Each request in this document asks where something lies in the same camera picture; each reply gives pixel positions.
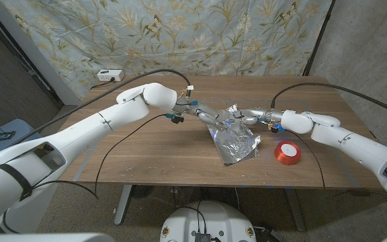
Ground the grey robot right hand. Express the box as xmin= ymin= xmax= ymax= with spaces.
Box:
xmin=233 ymin=107 xmax=271 ymax=126

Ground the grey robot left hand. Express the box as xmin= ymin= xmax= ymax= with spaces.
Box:
xmin=188 ymin=100 xmax=231 ymax=128

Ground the crinkled aluminum foil sheet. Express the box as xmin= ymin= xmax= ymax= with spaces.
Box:
xmin=206 ymin=103 xmax=261 ymax=167

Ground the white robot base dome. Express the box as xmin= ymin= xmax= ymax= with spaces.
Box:
xmin=159 ymin=200 xmax=257 ymax=242

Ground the red tape roll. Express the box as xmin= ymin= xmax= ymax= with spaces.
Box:
xmin=273 ymin=140 xmax=302 ymax=166

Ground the floral light blue backdrop cloth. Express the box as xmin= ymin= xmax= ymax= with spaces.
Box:
xmin=0 ymin=0 xmax=334 ymax=98

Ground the black backdrop stand pole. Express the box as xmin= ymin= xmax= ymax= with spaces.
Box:
xmin=301 ymin=0 xmax=335 ymax=77

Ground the white power strip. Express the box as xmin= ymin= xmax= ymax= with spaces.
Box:
xmin=96 ymin=69 xmax=126 ymax=83

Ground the grey metal table leg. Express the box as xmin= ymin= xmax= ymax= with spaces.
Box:
xmin=114 ymin=184 xmax=134 ymax=226
xmin=284 ymin=188 xmax=307 ymax=233

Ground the small grey box on base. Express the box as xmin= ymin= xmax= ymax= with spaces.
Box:
xmin=194 ymin=231 xmax=212 ymax=242

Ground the blue plastic bin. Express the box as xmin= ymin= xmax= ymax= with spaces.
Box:
xmin=0 ymin=118 xmax=36 ymax=162

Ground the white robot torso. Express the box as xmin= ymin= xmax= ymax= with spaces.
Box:
xmin=0 ymin=231 xmax=387 ymax=242

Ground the black label on bin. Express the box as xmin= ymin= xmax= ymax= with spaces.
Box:
xmin=0 ymin=130 xmax=17 ymax=143

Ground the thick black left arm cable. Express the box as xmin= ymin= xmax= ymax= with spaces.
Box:
xmin=10 ymin=69 xmax=191 ymax=147

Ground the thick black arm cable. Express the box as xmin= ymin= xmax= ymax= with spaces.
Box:
xmin=10 ymin=69 xmax=191 ymax=147
xmin=270 ymin=82 xmax=387 ymax=120

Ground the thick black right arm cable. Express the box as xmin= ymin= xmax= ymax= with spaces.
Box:
xmin=270 ymin=82 xmax=387 ymax=120

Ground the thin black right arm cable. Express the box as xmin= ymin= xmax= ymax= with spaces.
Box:
xmin=286 ymin=129 xmax=387 ymax=200

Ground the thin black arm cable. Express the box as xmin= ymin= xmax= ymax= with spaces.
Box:
xmin=32 ymin=113 xmax=169 ymax=200
xmin=286 ymin=129 xmax=387 ymax=200

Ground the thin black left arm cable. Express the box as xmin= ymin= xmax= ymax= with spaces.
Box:
xmin=32 ymin=113 xmax=169 ymax=200

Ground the thin black base cable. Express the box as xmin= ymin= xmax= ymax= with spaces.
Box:
xmin=173 ymin=200 xmax=208 ymax=233

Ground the black power strip cable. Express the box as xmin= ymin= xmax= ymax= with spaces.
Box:
xmin=90 ymin=77 xmax=116 ymax=90

